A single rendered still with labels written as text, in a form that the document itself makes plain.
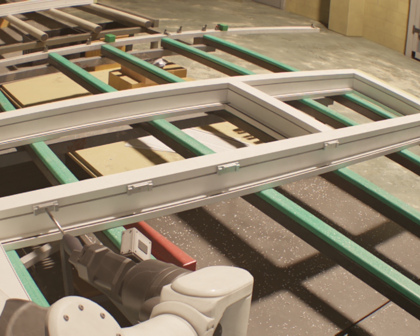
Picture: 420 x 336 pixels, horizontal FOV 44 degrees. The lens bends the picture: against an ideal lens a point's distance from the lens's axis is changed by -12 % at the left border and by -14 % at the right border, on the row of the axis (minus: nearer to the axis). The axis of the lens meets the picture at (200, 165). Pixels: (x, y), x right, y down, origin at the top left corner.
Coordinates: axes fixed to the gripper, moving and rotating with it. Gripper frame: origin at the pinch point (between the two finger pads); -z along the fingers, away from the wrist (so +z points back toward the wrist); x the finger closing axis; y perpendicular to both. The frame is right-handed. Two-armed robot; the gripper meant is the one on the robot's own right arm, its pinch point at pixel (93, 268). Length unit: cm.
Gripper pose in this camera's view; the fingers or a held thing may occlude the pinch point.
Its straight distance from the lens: 80.8
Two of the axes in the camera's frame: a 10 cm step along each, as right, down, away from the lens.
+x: -4.9, -5.6, -6.7
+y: -4.4, 8.2, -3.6
